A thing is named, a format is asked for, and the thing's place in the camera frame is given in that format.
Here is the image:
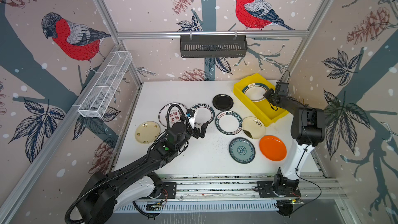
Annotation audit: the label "white plate green band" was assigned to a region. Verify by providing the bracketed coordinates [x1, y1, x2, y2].
[191, 103, 215, 128]

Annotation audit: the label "large white green-rim plate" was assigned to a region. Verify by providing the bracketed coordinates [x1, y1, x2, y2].
[242, 83, 269, 102]

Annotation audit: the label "yellow plastic bin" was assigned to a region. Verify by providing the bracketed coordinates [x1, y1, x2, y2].
[233, 73, 289, 127]

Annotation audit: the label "white plate dark green rim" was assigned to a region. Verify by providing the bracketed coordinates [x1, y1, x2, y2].
[215, 111, 243, 135]

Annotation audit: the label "cream plate dark motif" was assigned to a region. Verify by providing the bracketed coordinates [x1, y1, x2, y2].
[242, 117, 266, 139]

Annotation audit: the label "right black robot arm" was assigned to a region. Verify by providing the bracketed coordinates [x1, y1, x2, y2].
[264, 82, 326, 197]

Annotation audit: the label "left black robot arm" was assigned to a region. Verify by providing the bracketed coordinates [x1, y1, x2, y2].
[64, 108, 210, 224]

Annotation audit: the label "white plate red characters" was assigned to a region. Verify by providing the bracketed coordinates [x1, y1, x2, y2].
[158, 102, 187, 127]

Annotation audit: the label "cream yellow small plate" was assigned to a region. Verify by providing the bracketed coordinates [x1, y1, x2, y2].
[135, 121, 160, 144]

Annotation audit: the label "black round plate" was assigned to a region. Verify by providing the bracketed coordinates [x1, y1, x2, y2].
[212, 94, 234, 111]

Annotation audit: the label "teal patterned plate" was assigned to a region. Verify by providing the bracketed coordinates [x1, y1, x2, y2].
[229, 138, 256, 164]

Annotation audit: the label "orange plate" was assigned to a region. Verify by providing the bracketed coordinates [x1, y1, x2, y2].
[259, 135, 287, 162]

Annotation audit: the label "black hanging basket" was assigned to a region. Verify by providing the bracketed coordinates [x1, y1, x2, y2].
[180, 35, 248, 58]

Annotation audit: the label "horizontal aluminium bar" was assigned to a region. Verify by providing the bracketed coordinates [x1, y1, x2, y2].
[117, 30, 309, 40]

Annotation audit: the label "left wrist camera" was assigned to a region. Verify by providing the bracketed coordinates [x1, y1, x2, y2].
[186, 108, 196, 129]

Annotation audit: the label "aluminium rail base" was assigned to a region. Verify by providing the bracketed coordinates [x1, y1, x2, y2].
[114, 175, 348, 214]

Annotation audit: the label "white wire mesh basket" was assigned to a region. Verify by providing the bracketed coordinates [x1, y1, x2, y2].
[78, 51, 132, 118]

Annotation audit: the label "aluminium corner post right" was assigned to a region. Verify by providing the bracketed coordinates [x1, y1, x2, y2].
[280, 0, 334, 83]

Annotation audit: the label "aluminium corner post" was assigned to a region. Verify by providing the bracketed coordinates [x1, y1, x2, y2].
[280, 0, 334, 83]
[93, 0, 143, 88]

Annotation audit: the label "aluminium corner post left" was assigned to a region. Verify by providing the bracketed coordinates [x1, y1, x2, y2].
[93, 0, 143, 88]

